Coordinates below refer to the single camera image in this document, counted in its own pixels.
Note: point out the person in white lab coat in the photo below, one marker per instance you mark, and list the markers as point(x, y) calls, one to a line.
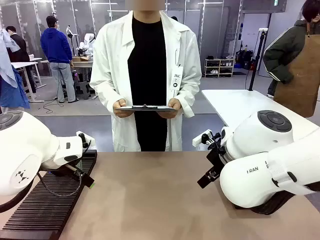
point(147, 62)

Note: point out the man in blue hoodie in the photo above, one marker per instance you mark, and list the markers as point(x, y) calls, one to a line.
point(56, 47)

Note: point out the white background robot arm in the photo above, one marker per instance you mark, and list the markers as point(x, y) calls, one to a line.
point(87, 42)

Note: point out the white rounded table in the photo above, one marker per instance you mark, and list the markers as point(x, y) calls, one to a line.
point(232, 105)

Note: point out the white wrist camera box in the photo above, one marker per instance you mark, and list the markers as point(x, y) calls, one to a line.
point(200, 140)
point(86, 140)

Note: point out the man in black jacket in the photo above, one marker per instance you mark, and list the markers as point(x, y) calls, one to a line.
point(18, 45)

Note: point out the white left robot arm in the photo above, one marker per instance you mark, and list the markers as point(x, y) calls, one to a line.
point(22, 150)

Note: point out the white standing desk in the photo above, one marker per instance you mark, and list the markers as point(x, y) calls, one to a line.
point(25, 65)

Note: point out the person in brown apron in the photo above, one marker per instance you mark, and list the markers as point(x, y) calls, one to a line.
point(307, 70)

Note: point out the black slotted PCB rack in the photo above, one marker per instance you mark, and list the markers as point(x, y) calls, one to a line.
point(50, 210)

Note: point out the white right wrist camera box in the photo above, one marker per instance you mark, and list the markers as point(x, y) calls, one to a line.
point(200, 140)

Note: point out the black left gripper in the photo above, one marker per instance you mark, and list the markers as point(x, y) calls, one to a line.
point(71, 168)

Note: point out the person in light blue shirt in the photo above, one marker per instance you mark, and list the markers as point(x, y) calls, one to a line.
point(10, 82)

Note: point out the wooden shoe shelf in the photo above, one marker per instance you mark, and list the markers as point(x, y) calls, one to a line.
point(220, 67)

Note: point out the person's left hand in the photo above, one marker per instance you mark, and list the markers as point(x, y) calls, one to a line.
point(172, 113)

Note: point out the brown cardboard box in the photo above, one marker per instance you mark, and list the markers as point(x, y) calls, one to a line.
point(80, 59)

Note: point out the white-sleeved left forearm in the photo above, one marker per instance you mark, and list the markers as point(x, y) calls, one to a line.
point(188, 100)

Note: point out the black step stool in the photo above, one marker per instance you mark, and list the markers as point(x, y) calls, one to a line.
point(82, 90)

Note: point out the grey desk with box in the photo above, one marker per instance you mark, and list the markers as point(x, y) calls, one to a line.
point(82, 65)

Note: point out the black tripod stand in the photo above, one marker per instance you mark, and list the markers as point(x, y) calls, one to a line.
point(256, 62)

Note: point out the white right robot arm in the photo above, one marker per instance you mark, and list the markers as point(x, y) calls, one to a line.
point(250, 180)

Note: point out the black clipboard with paper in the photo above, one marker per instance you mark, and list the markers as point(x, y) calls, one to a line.
point(145, 108)

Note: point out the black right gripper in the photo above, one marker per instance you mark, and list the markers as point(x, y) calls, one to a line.
point(217, 160)

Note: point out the white-sleeved right forearm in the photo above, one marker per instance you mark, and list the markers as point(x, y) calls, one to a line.
point(102, 87)

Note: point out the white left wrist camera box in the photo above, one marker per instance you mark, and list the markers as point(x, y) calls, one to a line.
point(86, 140)

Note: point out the white name badge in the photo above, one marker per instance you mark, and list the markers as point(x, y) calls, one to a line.
point(177, 77)

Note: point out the person's right hand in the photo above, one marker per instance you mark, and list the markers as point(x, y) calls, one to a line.
point(121, 111)

